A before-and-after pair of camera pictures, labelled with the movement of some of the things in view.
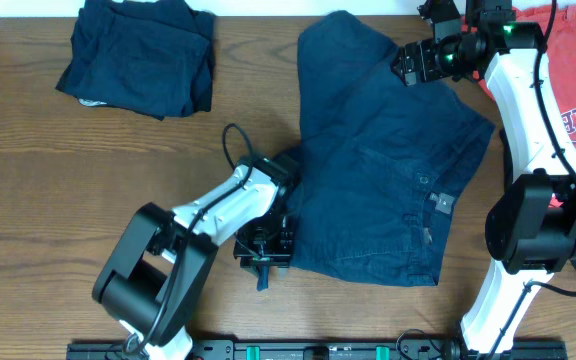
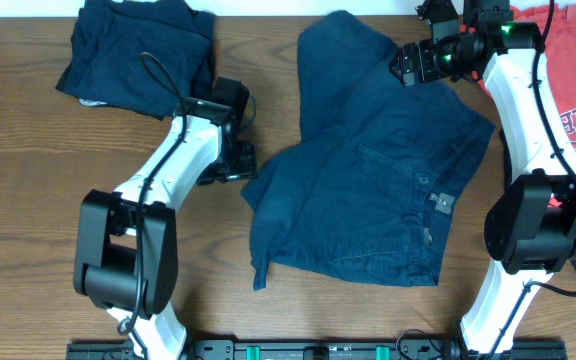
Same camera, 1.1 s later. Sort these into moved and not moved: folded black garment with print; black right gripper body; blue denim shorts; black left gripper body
Moved: black left gripper body
Not moved: blue denim shorts; folded black garment with print; black right gripper body
